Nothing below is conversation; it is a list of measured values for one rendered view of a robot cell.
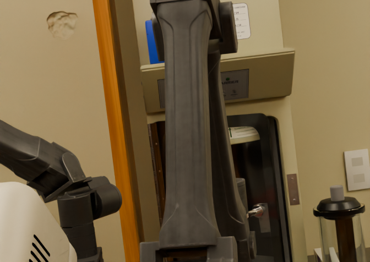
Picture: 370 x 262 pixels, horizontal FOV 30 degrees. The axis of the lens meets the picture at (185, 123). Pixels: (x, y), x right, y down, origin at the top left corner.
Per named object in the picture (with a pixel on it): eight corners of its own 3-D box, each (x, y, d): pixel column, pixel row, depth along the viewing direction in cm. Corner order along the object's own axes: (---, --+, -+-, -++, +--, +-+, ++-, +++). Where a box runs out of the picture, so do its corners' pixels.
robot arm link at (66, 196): (49, 193, 118) (74, 192, 115) (75, 186, 124) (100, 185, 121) (54, 233, 118) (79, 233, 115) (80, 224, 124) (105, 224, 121)
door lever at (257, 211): (226, 218, 140) (224, 206, 140) (264, 217, 134) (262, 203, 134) (210, 224, 136) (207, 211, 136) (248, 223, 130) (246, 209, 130)
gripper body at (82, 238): (103, 256, 125) (97, 216, 124) (99, 270, 115) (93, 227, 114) (66, 261, 124) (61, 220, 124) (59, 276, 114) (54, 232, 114)
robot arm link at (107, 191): (28, 176, 122) (59, 153, 117) (71, 167, 131) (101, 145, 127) (58, 238, 119) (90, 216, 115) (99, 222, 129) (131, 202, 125)
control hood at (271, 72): (145, 113, 152) (139, 67, 151) (289, 94, 153) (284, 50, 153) (145, 114, 140) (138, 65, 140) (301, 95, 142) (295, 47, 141)
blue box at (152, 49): (150, 66, 151) (145, 25, 150) (195, 60, 151) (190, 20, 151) (150, 64, 141) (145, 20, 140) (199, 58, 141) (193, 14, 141)
